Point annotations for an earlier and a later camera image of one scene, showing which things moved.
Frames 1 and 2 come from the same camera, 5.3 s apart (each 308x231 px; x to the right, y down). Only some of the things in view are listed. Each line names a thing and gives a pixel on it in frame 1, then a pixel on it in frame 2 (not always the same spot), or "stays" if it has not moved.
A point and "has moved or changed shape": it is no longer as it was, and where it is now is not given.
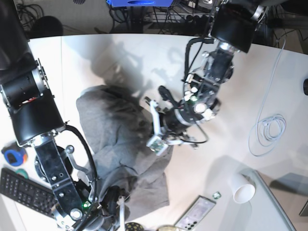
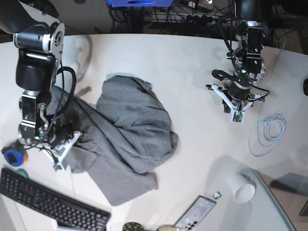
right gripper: [170, 128] -> [238, 95]
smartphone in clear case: [195, 215] stays
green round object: [23, 173] stays
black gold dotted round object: [134, 226] stays
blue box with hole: [140, 3] stays
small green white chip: [216, 195] stays
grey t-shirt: [115, 126] has moved or changed shape
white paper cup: [242, 191] stays
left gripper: [110, 214] -> [61, 143]
